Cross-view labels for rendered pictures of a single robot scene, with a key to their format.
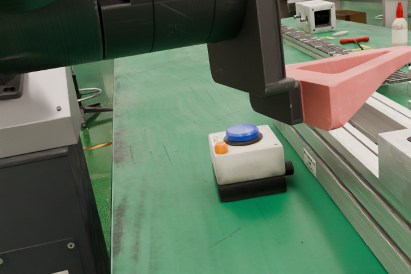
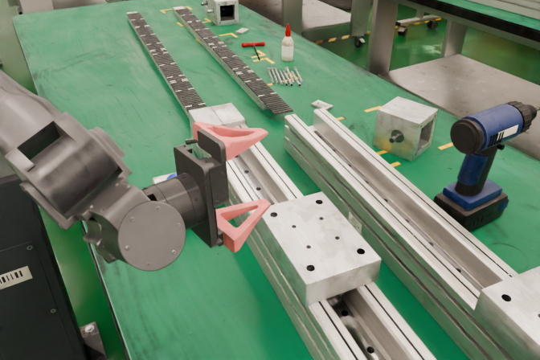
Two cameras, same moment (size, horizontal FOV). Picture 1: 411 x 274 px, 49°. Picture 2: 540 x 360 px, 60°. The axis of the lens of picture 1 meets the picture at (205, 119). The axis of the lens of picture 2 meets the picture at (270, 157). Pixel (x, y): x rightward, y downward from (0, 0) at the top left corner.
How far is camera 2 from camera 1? 38 cm
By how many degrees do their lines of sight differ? 24
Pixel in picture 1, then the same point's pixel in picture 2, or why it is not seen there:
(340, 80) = (238, 235)
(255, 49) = (208, 233)
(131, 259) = (115, 275)
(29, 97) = not seen: outside the picture
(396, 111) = (272, 168)
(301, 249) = (218, 258)
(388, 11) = not seen: outside the picture
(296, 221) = not seen: hidden behind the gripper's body
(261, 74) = (210, 242)
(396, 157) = (264, 225)
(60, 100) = not seen: hidden behind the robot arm
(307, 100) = (225, 239)
